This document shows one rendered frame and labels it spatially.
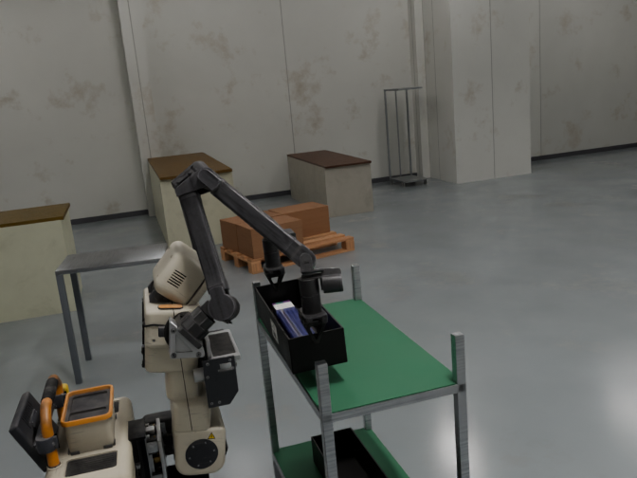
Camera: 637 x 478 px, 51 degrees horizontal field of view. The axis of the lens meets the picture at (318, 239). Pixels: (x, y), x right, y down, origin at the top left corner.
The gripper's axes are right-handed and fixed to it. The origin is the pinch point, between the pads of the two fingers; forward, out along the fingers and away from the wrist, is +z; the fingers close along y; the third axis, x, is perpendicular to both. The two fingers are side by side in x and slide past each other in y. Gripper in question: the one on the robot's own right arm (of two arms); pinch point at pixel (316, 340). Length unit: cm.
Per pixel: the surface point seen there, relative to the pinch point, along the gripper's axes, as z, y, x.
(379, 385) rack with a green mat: 16.2, -5.6, -16.5
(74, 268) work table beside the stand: 26, 269, 94
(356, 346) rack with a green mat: 16.0, 25.7, -19.9
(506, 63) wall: -66, 809, -549
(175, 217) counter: 66, 626, 13
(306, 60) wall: -108, 920, -248
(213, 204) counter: 57, 627, -34
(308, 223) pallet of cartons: 80, 534, -127
